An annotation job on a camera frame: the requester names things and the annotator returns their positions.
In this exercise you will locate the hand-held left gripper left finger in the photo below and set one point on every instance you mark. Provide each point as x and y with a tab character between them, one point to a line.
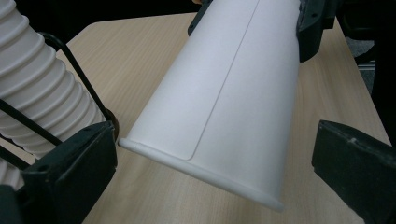
71	174

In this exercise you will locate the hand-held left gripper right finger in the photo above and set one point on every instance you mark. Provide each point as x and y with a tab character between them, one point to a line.
358	165

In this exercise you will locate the short stack of white cups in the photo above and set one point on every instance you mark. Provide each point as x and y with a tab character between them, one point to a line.
9	175

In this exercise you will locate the single white paper cup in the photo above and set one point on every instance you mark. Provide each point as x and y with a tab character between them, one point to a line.
233	93

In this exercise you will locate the tall stack of white cups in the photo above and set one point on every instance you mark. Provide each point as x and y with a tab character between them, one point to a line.
37	77

